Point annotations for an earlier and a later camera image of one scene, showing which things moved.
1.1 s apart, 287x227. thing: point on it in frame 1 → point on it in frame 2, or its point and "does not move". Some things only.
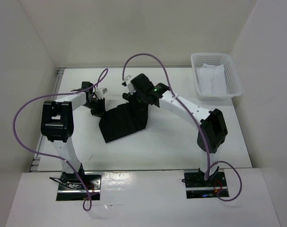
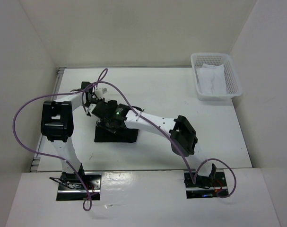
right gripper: [133, 97] → [101, 123]
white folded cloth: [212, 79] does not move
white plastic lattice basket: [233, 87] does not move
